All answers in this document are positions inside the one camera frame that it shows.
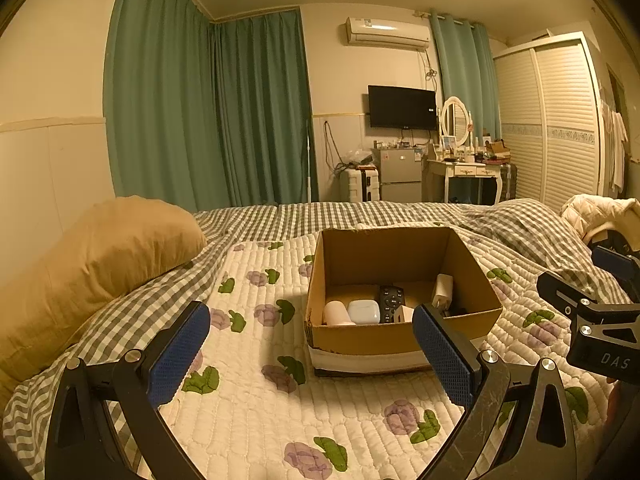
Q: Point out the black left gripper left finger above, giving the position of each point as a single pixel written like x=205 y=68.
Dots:
x=82 y=441

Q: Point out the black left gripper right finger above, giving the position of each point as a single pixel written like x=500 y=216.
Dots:
x=539 y=441

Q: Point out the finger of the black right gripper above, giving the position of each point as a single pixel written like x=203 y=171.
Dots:
x=624 y=268
x=573 y=303

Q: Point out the white charger box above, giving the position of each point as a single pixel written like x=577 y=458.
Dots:
x=443 y=292

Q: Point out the black remote control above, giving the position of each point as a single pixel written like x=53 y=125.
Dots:
x=391 y=299

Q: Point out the white cylindrical bottle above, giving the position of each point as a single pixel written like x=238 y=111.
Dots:
x=336 y=314

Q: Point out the cream puffy jacket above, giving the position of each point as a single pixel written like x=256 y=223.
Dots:
x=592 y=215

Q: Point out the grey checked bed sheet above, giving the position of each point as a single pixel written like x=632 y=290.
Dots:
x=150 y=309

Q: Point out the tan pillow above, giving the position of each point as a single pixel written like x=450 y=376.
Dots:
x=113 y=248

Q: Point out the white louvered wardrobe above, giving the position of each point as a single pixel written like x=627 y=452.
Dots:
x=550 y=118

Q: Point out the floral quilted white blanket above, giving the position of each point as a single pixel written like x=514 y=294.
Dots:
x=276 y=393

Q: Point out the white dressing table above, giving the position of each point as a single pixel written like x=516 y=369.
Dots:
x=437 y=175

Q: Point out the brown cardboard box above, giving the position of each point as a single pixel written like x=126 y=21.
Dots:
x=358 y=264

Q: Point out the white earbuds case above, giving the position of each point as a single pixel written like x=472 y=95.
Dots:
x=364 y=311

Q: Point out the oval white vanity mirror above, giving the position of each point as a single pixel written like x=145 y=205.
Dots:
x=455 y=123

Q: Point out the silver mini fridge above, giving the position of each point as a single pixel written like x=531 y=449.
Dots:
x=400 y=174

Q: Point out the white suitcase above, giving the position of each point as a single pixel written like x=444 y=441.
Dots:
x=360 y=184

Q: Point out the green curtain right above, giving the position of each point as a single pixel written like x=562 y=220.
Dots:
x=467 y=69

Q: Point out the green curtain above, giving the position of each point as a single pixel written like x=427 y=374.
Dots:
x=205 y=115
x=467 y=69

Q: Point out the white air conditioner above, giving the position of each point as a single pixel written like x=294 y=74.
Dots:
x=387 y=33

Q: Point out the green curtain left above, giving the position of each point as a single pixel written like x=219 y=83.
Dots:
x=205 y=115

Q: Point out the black wall television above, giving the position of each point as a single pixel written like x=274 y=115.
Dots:
x=402 y=108

